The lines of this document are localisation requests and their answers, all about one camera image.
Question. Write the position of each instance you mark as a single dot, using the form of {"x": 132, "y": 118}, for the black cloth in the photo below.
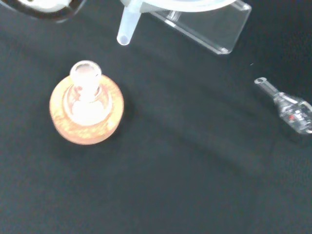
{"x": 170, "y": 170}

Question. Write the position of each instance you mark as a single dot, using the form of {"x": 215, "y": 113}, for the clear acrylic funnel stand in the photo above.
{"x": 219, "y": 26}

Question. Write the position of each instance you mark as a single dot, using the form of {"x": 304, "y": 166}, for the clear round-bottom glass flask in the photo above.
{"x": 85, "y": 73}

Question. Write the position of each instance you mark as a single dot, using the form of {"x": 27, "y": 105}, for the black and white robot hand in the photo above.
{"x": 46, "y": 8}

